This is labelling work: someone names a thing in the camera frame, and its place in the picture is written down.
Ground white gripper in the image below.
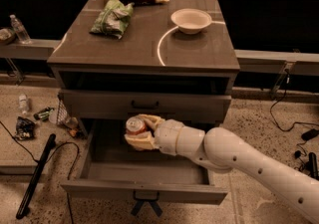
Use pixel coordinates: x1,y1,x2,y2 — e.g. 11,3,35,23
125,113,184,155

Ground red coke can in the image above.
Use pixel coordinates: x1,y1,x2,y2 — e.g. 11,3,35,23
126,116,147,135

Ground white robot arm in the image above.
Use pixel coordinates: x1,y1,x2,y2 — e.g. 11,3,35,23
125,114,319,224

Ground open grey lower drawer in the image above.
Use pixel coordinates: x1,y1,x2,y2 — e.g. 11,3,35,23
62,119,227,205

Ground closed grey middle drawer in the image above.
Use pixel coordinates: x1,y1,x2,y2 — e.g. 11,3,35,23
59,90,231,123

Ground grey drawer cabinet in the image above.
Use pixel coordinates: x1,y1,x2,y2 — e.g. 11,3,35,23
48,0,239,133

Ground green can on floor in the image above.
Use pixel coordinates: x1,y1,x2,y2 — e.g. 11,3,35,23
33,107,54,121

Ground white mesh cup on floor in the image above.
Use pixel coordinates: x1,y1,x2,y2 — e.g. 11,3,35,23
49,101,79,129

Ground black bar on floor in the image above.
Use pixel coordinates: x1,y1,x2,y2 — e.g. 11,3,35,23
16,133,56,220

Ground white paper bowl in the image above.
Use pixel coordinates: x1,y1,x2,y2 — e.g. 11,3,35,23
170,9,211,35

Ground green chip bag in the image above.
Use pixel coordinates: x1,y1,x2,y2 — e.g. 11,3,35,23
90,0,134,39

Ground dark blue snack bag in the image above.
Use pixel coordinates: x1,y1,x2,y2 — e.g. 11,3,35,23
16,116,35,140

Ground small plastic bottle on floor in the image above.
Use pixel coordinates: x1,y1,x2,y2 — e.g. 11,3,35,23
18,94,30,114

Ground clear water bottle on ledge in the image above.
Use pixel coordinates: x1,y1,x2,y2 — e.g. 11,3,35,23
10,15,31,44

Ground black bar right floor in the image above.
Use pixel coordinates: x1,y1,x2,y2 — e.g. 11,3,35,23
308,152,319,180

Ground small bowl on ledge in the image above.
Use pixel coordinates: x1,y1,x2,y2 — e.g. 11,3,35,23
0,28,16,45

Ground black cable left floor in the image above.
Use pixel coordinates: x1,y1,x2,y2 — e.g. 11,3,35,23
0,121,81,224

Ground black power adapter cable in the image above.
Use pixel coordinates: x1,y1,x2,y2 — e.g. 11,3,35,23
268,72,319,172

